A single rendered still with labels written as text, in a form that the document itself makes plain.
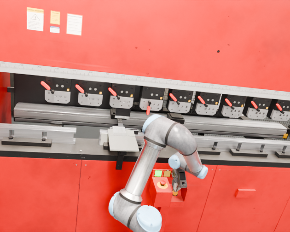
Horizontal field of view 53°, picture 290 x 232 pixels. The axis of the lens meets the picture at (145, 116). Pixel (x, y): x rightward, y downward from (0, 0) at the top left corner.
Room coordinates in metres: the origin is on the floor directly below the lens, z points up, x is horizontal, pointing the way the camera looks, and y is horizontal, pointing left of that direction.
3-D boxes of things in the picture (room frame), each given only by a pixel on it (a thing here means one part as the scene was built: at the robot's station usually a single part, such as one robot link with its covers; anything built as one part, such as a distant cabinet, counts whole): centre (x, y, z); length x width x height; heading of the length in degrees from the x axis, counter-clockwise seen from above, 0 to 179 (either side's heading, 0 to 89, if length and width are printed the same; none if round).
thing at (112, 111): (1.95, 0.19, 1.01); 0.26 x 0.12 x 0.05; 14
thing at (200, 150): (1.88, -0.45, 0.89); 0.30 x 0.05 x 0.03; 104
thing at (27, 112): (2.18, -0.16, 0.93); 2.30 x 0.14 x 0.10; 104
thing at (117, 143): (1.65, 0.12, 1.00); 0.26 x 0.18 x 0.01; 14
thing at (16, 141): (1.59, 0.72, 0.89); 0.30 x 0.05 x 0.03; 104
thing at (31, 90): (2.23, 0.50, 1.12); 1.13 x 0.02 x 0.44; 104
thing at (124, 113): (1.79, 0.15, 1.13); 0.10 x 0.02 x 0.10; 104
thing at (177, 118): (2.06, -0.26, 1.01); 0.26 x 0.12 x 0.05; 14
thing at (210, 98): (1.93, -0.41, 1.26); 0.15 x 0.09 x 0.17; 104
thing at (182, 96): (1.88, -0.21, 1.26); 0.15 x 0.09 x 0.17; 104
